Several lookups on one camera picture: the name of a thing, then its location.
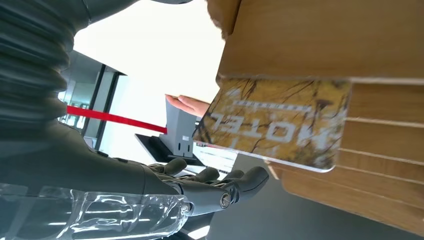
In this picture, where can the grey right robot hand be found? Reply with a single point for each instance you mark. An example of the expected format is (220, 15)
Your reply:
(99, 185)

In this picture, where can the gold hotel key card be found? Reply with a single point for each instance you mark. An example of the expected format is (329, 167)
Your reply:
(271, 122)

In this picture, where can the grey laptop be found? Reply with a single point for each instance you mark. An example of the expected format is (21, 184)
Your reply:
(179, 132)

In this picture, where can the red barrier belt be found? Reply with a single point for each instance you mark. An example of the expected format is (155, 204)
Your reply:
(116, 119)

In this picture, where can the cardboard slot organizer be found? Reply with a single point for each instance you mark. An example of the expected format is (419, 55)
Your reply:
(314, 39)

